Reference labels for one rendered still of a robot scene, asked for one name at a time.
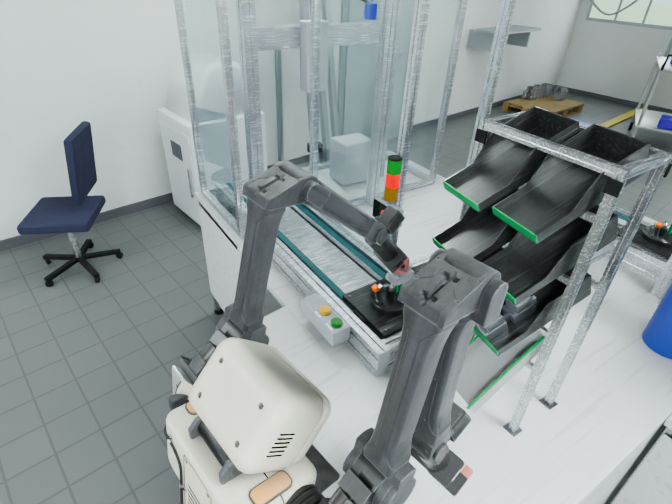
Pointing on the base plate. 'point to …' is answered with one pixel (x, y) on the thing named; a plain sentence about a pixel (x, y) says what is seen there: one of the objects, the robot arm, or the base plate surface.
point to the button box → (324, 319)
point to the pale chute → (493, 368)
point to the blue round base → (660, 327)
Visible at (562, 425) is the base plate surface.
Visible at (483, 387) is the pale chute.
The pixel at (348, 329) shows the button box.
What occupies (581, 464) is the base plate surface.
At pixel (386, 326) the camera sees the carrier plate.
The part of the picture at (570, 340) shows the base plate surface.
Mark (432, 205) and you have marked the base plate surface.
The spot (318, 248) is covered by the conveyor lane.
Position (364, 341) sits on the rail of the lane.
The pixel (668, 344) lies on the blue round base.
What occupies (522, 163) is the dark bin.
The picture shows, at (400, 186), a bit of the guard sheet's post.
